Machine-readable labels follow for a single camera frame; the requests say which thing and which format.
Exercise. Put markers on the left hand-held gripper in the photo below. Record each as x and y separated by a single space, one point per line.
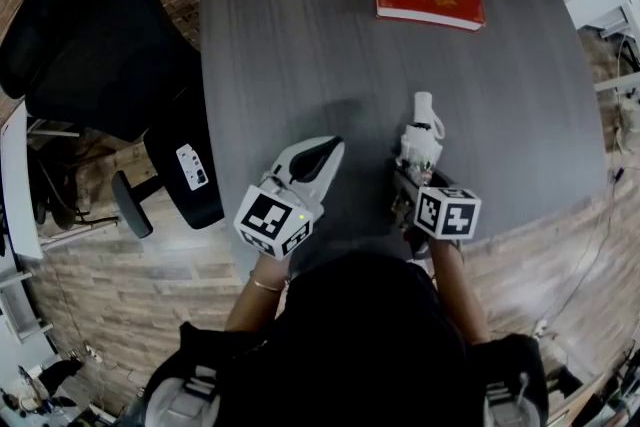
270 220

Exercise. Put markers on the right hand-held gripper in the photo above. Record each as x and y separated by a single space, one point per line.
445 215

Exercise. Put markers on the grey harness shoulder pad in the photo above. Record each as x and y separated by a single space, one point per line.
510 402
180 397

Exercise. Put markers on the person's left forearm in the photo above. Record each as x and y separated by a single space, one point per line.
255 310

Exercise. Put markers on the person's right forearm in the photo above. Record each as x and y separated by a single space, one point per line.
460 300

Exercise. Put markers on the dark grey wooden table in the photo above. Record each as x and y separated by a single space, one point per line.
320 65

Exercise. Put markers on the white chair tag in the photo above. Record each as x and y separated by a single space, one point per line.
192 166

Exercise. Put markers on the person's black shirt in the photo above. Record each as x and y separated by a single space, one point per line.
360 345

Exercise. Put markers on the white power strip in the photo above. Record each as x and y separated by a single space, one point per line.
541 328
92 354

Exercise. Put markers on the black office chair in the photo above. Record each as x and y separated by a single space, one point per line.
110 65

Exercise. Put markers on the white desk with clutter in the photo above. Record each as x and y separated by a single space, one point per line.
615 21

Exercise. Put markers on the light wooden desk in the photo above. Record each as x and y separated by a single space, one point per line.
585 397

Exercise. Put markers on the white desk with slot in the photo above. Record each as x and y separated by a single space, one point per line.
17 195

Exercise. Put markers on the white metal frame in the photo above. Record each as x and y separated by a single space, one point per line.
22 310

